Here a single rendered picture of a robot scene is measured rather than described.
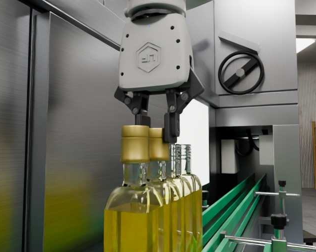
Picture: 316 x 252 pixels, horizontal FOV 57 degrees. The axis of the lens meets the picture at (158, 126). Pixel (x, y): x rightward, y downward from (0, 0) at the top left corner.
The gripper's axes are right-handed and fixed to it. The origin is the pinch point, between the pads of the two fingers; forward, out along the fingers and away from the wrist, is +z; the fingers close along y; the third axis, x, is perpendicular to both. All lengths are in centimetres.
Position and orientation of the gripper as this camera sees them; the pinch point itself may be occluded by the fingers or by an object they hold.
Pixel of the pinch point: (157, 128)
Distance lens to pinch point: 40.7
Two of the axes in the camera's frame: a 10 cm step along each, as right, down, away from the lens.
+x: 4.0, 0.6, 9.1
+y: 9.1, -0.3, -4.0
